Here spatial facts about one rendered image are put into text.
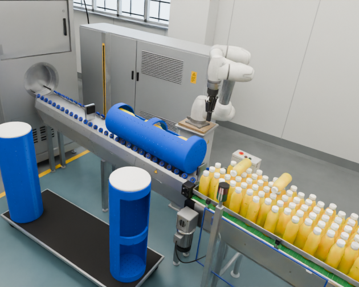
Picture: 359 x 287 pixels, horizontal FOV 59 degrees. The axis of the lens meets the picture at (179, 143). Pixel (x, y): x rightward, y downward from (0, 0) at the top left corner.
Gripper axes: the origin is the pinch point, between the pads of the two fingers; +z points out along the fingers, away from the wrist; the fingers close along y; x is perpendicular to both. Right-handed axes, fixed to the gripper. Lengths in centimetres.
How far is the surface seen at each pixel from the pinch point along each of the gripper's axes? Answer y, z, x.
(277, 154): 253, 143, 24
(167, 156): -16.4, 35.5, 20.4
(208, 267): -40, 82, -41
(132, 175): -48, 39, 24
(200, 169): -5.5, 40.5, -2.8
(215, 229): -40, 50, -41
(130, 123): -13, 25, 64
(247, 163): 6.5, 26.3, -32.0
